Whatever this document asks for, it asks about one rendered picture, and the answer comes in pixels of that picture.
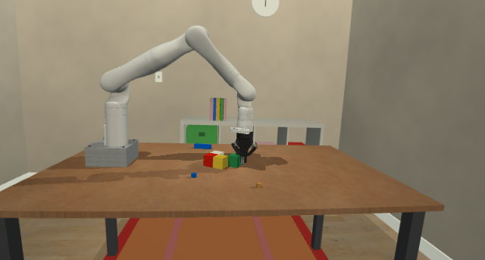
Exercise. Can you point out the green cube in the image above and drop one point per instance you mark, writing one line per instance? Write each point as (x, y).
(234, 160)

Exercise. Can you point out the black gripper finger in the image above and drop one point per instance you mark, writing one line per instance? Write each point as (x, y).
(239, 151)
(245, 152)

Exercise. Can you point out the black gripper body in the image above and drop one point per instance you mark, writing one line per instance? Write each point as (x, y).
(247, 138)

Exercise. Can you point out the red cube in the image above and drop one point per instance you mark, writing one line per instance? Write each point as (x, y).
(208, 159)

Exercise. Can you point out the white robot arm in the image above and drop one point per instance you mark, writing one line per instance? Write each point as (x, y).
(197, 37)

